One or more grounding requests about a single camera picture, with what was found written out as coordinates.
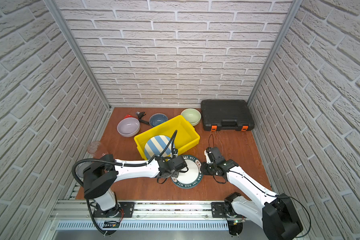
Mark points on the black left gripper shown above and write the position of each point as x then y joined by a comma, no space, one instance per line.
177,174

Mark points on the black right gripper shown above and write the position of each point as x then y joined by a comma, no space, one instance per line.
204,169

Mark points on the green rimmed white plate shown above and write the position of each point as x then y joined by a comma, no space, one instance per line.
192,177

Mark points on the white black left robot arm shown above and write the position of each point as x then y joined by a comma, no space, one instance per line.
101,174

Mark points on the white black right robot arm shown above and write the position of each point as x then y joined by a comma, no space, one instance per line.
275,214

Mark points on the yellow plastic bin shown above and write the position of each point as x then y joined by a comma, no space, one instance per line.
186,137

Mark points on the dark blue glazed bowl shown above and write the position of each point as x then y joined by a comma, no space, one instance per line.
157,119

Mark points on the black plastic tool case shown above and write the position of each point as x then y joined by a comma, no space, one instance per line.
220,115

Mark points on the pale green ceramic bowl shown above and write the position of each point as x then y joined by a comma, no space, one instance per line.
193,116

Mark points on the lavender ceramic bowl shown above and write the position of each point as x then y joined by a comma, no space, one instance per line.
128,127

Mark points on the red small object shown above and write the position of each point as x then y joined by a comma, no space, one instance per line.
127,116

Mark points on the clear pink plastic cup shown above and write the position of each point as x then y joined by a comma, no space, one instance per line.
97,150

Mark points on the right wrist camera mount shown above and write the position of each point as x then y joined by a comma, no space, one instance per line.
213,155

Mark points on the black handled tool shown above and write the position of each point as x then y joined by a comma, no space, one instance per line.
140,116

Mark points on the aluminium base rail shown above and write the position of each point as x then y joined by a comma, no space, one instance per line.
151,215

